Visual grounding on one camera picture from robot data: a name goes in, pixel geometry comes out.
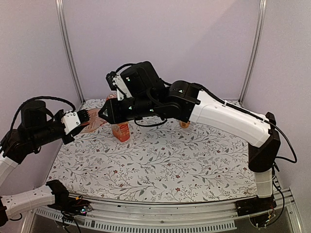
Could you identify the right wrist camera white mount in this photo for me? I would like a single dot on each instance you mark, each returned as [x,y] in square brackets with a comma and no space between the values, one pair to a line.
[116,83]

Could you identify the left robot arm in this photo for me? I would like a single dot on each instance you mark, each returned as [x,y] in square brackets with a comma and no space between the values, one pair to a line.
[44,119]

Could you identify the left aluminium corner post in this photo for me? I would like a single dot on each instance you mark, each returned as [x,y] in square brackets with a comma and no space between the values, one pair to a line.
[68,51]

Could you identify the orange tea bottle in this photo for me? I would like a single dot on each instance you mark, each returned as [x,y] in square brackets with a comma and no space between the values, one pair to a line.
[111,96]
[121,131]
[94,122]

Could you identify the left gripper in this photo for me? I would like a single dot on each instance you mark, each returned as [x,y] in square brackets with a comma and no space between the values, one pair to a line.
[71,138]

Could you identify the aluminium corner post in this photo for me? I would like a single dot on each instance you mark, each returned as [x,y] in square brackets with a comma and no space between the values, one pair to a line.
[68,51]
[254,50]

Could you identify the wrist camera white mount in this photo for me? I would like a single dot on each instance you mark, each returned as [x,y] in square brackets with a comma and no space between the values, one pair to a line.
[116,83]
[70,120]

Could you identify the right aluminium corner post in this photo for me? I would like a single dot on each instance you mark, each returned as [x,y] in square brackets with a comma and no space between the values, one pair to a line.
[254,50]

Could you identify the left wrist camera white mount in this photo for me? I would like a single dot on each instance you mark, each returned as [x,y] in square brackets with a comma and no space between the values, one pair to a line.
[70,120]

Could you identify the floral tablecloth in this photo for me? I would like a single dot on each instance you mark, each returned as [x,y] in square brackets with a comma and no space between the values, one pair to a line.
[156,164]

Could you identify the milk tea bottle dark label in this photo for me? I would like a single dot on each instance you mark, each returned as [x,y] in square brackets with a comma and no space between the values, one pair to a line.
[184,124]

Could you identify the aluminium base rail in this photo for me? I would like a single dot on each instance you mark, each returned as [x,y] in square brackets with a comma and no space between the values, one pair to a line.
[115,216]

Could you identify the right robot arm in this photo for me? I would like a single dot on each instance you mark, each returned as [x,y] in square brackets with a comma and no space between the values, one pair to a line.
[142,93]

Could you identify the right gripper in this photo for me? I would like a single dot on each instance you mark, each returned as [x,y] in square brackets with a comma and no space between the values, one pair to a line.
[114,116]

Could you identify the orange tea bottle front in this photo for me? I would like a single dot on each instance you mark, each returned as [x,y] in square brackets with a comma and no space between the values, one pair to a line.
[121,131]

